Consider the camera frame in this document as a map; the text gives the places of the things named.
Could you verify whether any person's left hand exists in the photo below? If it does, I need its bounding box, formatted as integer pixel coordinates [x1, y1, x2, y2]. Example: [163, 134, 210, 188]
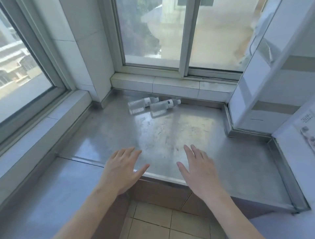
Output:
[100, 147, 150, 196]

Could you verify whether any grey framed side window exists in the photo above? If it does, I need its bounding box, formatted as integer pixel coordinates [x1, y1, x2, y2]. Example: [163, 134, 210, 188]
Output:
[0, 0, 75, 149]

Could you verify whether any person's right forearm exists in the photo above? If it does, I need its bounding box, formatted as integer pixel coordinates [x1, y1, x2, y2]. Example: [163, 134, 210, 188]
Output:
[200, 189, 266, 239]

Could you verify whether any person's left forearm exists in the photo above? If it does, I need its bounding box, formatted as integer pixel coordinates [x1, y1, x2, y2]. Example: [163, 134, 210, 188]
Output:
[53, 183, 130, 239]

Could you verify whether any person's right hand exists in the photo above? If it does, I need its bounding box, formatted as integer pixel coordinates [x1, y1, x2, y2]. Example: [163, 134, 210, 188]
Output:
[176, 144, 224, 201]

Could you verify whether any clear plastic water bottle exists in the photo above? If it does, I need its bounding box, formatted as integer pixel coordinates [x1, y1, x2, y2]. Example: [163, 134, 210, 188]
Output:
[150, 99, 181, 119]
[128, 97, 160, 115]

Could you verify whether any white framed sliding window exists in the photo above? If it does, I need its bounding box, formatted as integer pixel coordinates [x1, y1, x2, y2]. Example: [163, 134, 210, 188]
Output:
[102, 0, 265, 80]

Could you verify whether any white paper wall notice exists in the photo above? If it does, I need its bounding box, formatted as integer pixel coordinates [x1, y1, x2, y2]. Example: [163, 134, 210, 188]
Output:
[294, 108, 315, 152]

